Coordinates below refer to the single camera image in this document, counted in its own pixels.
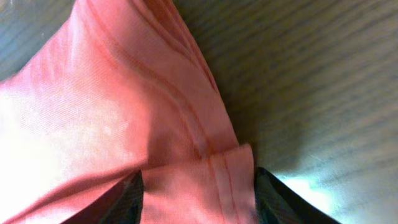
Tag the orange-red t-shirt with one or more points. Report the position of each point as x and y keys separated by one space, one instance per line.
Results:
x=122 y=88

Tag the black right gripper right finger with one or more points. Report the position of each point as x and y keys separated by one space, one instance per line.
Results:
x=278 y=204

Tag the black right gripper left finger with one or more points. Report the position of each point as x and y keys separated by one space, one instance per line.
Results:
x=122 y=204

